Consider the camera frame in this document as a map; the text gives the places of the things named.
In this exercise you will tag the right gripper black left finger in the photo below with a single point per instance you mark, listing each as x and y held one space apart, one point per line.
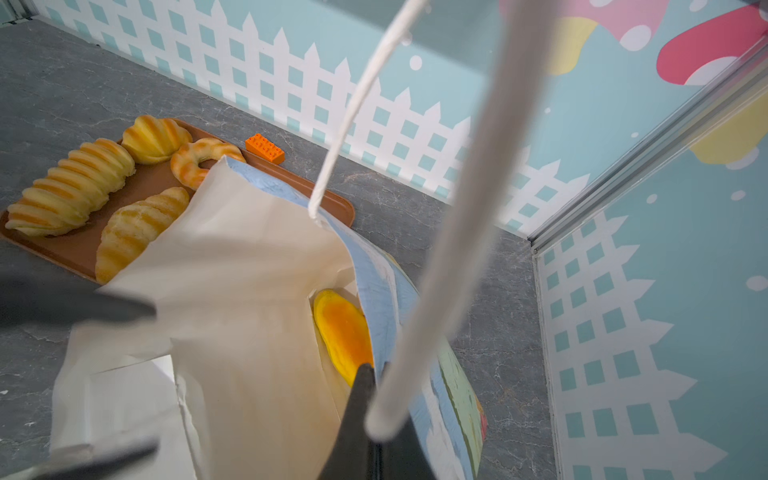
25 300

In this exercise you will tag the ridged long fake bread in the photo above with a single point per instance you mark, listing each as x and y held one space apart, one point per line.
72 190

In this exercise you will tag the small yellow fake bread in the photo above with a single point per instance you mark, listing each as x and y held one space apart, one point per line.
132 228

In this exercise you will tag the white paper bag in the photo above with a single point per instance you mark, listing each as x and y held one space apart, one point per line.
232 373

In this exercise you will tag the yellow round fake bun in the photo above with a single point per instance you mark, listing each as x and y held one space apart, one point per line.
151 140

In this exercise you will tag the twisted ring fake bread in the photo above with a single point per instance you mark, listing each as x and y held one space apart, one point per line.
186 163

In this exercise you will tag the flat oval fake bread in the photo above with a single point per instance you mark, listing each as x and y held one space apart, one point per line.
344 331

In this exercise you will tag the orange toy brick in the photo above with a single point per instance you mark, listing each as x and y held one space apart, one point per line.
262 147

